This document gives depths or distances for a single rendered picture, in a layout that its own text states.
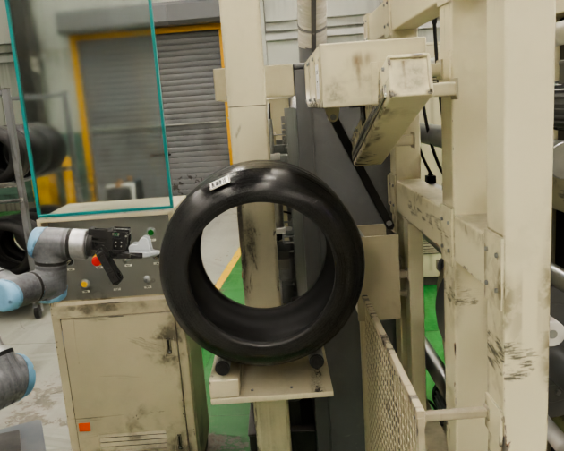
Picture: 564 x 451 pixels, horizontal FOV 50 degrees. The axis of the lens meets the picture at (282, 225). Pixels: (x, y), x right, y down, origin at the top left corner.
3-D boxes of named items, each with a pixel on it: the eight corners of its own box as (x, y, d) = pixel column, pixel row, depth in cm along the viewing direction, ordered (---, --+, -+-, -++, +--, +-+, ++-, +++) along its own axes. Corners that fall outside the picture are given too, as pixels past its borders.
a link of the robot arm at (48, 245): (37, 255, 184) (37, 223, 182) (78, 257, 184) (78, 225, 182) (25, 262, 175) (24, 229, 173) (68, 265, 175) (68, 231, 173)
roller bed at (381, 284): (351, 302, 227) (347, 225, 221) (389, 300, 227) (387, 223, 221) (358, 321, 208) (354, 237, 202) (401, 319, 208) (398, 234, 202)
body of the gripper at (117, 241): (127, 232, 174) (85, 230, 174) (126, 260, 176) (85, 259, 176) (132, 226, 182) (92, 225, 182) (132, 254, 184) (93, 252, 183)
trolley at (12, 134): (35, 279, 640) (6, 95, 602) (94, 276, 638) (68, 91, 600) (-31, 325, 510) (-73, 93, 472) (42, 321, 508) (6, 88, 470)
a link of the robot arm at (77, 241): (68, 261, 175) (79, 253, 185) (85, 262, 175) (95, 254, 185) (68, 232, 173) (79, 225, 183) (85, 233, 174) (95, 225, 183)
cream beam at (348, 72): (305, 107, 199) (303, 62, 196) (381, 102, 199) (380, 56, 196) (320, 109, 139) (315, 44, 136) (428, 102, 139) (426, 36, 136)
